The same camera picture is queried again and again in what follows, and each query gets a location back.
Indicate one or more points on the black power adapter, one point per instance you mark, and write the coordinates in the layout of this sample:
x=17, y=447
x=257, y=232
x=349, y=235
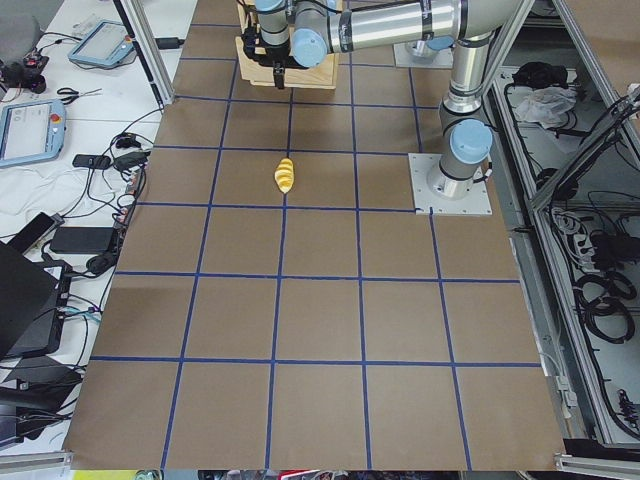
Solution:
x=82, y=240

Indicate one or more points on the light wooden drawer cabinet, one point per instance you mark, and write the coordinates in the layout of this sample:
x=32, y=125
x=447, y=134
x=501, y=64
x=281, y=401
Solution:
x=310, y=65

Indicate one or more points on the near teach pendant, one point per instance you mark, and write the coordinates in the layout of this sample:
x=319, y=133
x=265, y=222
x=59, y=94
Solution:
x=32, y=132

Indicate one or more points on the teach pendant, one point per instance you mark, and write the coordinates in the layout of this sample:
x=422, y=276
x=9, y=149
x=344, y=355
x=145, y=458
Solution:
x=106, y=46
x=32, y=132

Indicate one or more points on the aluminium frame post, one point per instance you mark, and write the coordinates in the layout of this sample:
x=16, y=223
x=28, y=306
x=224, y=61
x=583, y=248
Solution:
x=134, y=19

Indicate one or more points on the orange toy bread loaf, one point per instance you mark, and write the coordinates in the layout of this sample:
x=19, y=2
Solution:
x=284, y=175

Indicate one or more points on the black handled scissors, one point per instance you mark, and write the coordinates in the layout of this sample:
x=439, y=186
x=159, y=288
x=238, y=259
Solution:
x=69, y=95

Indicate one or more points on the far teach pendant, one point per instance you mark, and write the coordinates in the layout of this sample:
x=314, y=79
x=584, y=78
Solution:
x=106, y=46

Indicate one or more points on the black laptop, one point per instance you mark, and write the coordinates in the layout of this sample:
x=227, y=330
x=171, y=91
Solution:
x=32, y=297

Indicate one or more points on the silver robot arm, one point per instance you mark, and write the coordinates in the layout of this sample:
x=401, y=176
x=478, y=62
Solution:
x=466, y=26

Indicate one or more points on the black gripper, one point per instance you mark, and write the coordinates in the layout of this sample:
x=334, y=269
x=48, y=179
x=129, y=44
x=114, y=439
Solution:
x=278, y=65

